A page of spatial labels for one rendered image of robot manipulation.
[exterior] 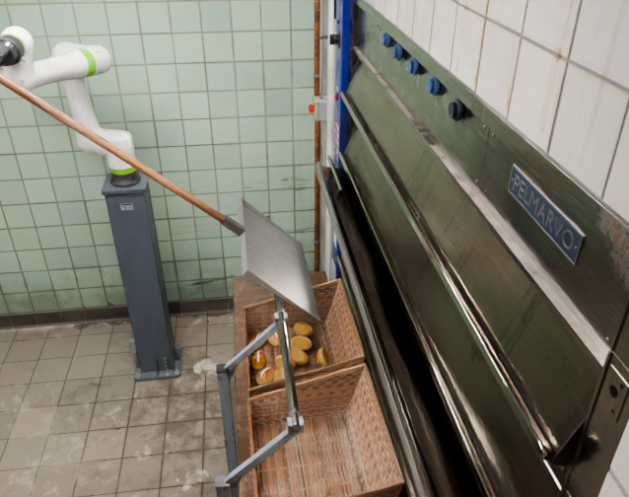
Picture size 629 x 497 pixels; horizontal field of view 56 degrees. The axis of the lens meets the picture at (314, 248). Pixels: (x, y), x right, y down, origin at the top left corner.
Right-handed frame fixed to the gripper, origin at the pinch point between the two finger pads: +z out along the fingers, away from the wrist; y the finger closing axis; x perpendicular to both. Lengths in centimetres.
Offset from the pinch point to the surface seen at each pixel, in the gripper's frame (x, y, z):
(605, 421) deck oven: -98, -71, 152
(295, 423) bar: -115, 3, 88
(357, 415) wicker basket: -168, 21, 44
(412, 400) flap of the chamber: -119, -32, 105
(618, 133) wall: -75, -98, 138
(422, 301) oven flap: -120, -45, 80
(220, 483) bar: -112, 34, 87
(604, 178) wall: -79, -93, 137
